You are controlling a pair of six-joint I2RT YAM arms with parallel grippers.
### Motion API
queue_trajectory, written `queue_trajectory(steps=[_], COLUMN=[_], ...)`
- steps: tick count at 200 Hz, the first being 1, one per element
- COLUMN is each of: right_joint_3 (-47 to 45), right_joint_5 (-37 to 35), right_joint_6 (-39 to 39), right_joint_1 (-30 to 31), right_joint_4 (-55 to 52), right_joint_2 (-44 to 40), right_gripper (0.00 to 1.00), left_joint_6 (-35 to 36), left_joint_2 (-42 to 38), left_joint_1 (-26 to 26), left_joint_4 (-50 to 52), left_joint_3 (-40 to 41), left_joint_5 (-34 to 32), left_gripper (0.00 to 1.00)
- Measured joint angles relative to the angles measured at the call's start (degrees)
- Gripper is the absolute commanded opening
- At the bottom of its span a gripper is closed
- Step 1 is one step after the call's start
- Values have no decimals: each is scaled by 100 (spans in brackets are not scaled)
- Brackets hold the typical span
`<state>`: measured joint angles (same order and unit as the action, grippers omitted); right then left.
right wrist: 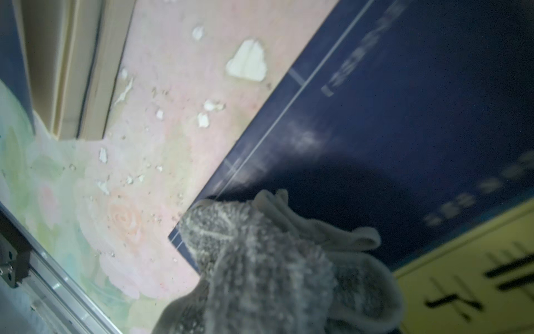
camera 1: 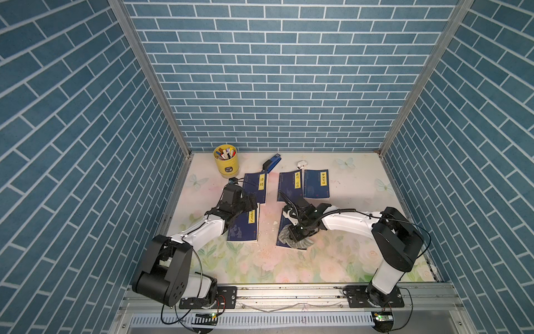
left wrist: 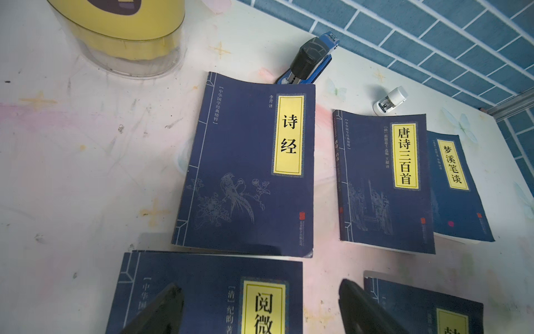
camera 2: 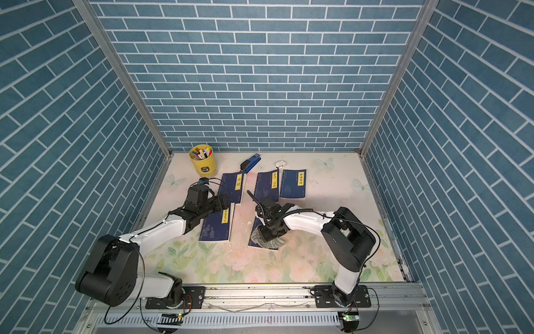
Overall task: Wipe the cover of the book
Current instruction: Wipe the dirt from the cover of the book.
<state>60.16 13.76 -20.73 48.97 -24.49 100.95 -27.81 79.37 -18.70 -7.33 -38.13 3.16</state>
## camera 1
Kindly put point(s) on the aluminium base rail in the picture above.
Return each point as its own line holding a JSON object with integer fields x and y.
{"x": 325, "y": 296}

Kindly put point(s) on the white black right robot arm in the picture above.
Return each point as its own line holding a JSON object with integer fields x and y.
{"x": 398, "y": 240}

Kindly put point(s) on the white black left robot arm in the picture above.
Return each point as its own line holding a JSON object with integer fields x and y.
{"x": 164, "y": 272}

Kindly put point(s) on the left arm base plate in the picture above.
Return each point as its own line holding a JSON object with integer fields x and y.
{"x": 224, "y": 297}

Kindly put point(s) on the grey wiping cloth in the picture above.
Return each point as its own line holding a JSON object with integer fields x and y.
{"x": 289, "y": 239}

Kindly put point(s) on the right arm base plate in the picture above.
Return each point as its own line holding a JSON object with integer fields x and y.
{"x": 366, "y": 296}

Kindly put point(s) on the blue black stapler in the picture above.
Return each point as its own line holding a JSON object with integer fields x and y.
{"x": 271, "y": 163}

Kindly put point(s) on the aluminium corner post left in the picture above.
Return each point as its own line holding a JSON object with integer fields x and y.
{"x": 126, "y": 23}

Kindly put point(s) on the aluminium corner post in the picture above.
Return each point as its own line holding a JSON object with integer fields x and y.
{"x": 457, "y": 16}
{"x": 126, "y": 23}

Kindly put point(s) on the white cable duct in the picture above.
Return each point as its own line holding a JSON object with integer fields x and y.
{"x": 229, "y": 321}

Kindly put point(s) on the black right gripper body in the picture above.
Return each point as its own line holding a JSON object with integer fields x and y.
{"x": 300, "y": 230}

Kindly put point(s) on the blue book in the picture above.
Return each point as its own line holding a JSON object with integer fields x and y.
{"x": 316, "y": 184}
{"x": 291, "y": 185}
{"x": 245, "y": 227}
{"x": 256, "y": 183}
{"x": 284, "y": 221}

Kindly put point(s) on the yellow pen cup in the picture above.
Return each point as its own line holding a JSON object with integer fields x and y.
{"x": 227, "y": 161}

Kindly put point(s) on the aluminium corner post right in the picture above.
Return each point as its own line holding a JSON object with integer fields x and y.
{"x": 457, "y": 16}

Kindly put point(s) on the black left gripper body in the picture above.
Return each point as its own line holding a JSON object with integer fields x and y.
{"x": 243, "y": 205}

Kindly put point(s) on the small white stapler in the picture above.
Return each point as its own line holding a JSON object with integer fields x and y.
{"x": 302, "y": 164}

